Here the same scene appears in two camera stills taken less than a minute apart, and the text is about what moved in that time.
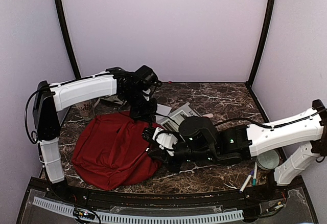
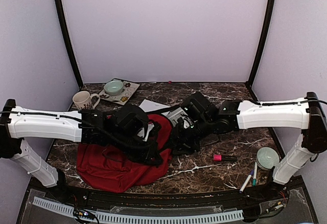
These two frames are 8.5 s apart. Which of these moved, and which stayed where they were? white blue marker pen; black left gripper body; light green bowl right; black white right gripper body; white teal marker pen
Moved: black white right gripper body; black left gripper body
Stayed: white teal marker pen; light green bowl right; white blue marker pen
